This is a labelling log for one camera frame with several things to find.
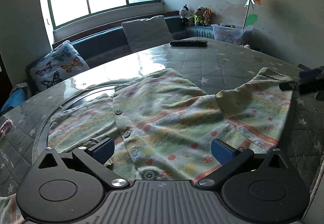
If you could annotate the plain white cushion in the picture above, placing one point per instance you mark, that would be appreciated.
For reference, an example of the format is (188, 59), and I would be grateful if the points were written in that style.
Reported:
(146, 33)

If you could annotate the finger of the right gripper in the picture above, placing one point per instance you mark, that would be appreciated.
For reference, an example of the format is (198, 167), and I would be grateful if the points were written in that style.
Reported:
(311, 73)
(304, 88)

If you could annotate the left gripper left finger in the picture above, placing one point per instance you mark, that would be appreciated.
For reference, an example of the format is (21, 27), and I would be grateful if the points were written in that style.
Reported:
(92, 160)

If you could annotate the pink hair scrunchie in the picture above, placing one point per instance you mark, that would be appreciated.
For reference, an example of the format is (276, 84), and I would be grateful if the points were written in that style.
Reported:
(5, 127)

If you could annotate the teal bench sofa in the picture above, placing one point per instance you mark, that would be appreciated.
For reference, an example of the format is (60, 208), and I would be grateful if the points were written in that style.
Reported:
(112, 44)

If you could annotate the blue folded blanket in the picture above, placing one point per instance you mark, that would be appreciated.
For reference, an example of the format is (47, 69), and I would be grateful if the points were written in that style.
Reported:
(20, 93)

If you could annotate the colourful printed child's garment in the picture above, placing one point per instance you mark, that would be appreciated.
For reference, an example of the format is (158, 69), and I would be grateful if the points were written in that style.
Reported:
(165, 124)

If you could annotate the black white plush toy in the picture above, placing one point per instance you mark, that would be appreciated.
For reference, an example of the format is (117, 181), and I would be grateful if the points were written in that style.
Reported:
(184, 14)

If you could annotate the brown plush toy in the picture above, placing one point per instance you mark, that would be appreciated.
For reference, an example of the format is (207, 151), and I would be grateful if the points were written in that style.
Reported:
(198, 18)

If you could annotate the colourful paper pinwheel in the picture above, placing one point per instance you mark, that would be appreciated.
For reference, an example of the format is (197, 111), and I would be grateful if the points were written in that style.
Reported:
(250, 18)

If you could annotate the black remote control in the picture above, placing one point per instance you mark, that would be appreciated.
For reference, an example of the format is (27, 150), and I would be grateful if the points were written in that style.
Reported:
(189, 43)

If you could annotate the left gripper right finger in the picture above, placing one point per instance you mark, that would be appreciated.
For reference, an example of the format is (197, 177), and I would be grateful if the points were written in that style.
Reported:
(233, 161)

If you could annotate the butterfly print pillow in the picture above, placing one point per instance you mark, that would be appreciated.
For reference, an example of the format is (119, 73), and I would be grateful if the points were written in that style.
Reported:
(60, 64)

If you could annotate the orange plush toy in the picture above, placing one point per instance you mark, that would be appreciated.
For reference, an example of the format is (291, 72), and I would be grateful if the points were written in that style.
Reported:
(207, 17)

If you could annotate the clear plastic storage box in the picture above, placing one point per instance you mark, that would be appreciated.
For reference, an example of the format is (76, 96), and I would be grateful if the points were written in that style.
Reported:
(237, 36)

